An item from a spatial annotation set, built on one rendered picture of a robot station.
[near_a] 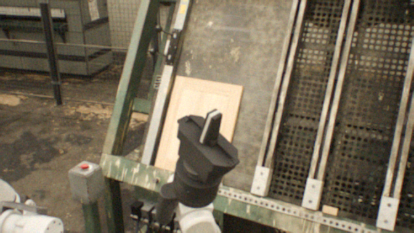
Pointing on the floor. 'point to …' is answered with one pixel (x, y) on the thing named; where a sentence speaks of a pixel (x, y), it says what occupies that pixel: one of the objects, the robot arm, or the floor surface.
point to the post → (92, 218)
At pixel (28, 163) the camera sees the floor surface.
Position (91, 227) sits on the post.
